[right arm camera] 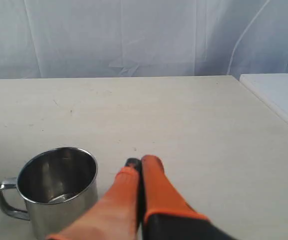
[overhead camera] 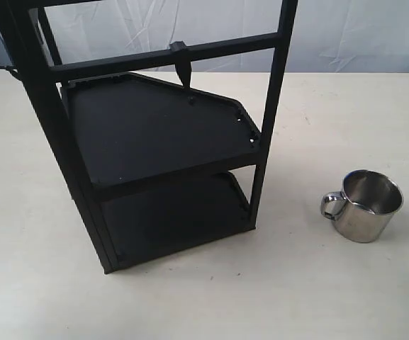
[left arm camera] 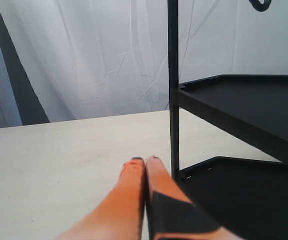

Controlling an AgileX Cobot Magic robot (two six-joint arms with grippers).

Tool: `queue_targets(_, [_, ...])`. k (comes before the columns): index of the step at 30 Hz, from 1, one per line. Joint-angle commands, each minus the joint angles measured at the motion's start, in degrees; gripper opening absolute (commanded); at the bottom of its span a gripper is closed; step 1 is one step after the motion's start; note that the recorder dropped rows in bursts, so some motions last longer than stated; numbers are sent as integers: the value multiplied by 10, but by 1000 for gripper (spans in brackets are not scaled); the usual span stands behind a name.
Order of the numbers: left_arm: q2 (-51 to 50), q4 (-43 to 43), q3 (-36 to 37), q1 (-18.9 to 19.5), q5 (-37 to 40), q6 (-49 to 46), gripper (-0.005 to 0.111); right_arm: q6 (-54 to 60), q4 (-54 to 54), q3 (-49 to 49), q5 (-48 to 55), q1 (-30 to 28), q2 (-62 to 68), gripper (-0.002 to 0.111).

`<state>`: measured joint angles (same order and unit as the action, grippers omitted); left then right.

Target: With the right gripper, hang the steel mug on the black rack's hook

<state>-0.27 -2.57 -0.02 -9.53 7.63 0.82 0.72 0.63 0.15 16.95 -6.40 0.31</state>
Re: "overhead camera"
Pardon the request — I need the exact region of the black metal shelf rack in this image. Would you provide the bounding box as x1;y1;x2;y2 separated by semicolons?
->
0;1;298;273

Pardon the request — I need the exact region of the black hook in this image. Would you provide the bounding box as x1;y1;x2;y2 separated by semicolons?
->
169;41;192;90

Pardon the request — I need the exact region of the stainless steel mug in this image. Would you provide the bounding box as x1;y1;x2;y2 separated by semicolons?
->
320;169;403;243

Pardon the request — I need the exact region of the white backdrop cloth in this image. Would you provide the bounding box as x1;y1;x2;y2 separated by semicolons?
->
0;0;409;74

